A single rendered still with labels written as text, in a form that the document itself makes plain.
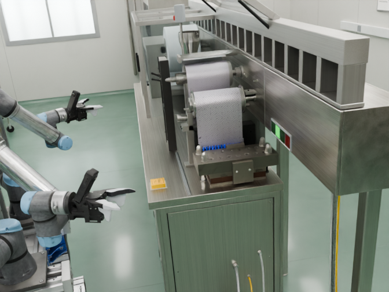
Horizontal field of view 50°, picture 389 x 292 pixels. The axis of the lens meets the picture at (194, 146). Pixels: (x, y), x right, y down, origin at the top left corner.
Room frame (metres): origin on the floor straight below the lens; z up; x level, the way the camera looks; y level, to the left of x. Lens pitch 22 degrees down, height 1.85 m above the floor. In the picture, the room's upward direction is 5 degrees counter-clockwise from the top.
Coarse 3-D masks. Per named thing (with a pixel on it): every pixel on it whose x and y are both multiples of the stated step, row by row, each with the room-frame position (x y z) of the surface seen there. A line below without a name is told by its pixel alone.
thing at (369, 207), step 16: (288, 160) 2.20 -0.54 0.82; (288, 176) 2.20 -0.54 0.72; (288, 192) 2.20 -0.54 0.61; (368, 192) 1.30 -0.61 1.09; (368, 208) 1.30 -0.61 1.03; (368, 224) 1.30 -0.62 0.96; (368, 240) 1.30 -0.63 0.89; (368, 256) 1.31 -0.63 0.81; (368, 272) 1.31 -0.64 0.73; (352, 288) 1.35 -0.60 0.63; (368, 288) 1.31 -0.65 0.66
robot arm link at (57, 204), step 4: (56, 192) 1.18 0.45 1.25; (60, 192) 1.18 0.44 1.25; (64, 192) 1.18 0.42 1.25; (52, 196) 1.17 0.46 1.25; (56, 196) 1.17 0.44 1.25; (60, 196) 1.16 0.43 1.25; (64, 196) 1.16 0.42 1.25; (52, 200) 1.16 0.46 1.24; (56, 200) 1.15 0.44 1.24; (60, 200) 1.15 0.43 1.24; (52, 204) 1.15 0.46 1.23; (56, 204) 1.15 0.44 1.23; (60, 204) 1.15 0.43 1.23; (52, 208) 1.15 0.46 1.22; (56, 208) 1.14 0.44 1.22; (60, 208) 1.14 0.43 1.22; (64, 208) 1.15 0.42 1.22; (56, 212) 1.15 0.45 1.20; (60, 212) 1.15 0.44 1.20; (64, 212) 1.15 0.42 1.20
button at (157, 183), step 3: (153, 180) 1.88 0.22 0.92; (156, 180) 1.88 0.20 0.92; (159, 180) 1.88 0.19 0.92; (162, 180) 1.87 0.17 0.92; (153, 183) 1.85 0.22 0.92; (156, 183) 1.85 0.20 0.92; (159, 183) 1.84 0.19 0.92; (162, 183) 1.84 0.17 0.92; (153, 186) 1.83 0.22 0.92; (156, 186) 1.83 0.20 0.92; (159, 186) 1.84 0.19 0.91; (162, 186) 1.84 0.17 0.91; (165, 186) 1.84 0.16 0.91
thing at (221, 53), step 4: (204, 52) 2.39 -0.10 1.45; (208, 52) 2.39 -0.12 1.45; (212, 52) 2.36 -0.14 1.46; (216, 52) 2.36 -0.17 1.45; (220, 52) 2.36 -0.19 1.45; (224, 52) 2.33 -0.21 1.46; (228, 52) 2.33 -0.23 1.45; (232, 52) 2.33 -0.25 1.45; (236, 52) 2.33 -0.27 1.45; (240, 52) 2.34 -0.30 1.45; (180, 56) 2.30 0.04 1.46; (184, 56) 2.33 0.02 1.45; (188, 56) 2.30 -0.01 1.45; (192, 56) 2.30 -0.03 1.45; (196, 56) 2.30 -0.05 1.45; (200, 56) 2.31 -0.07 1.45; (204, 56) 2.31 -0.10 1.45; (208, 56) 2.32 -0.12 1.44; (212, 56) 2.34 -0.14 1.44; (216, 56) 2.33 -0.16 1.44; (220, 56) 2.32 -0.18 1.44; (180, 60) 2.28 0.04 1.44; (184, 60) 2.29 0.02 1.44
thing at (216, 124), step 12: (216, 108) 2.01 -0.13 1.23; (228, 108) 2.02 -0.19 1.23; (240, 108) 2.03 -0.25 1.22; (204, 120) 2.00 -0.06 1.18; (216, 120) 2.01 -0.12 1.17; (228, 120) 2.02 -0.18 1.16; (240, 120) 2.03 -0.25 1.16; (204, 132) 2.00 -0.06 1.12; (216, 132) 2.01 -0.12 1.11; (228, 132) 2.02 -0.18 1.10; (240, 132) 2.03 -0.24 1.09
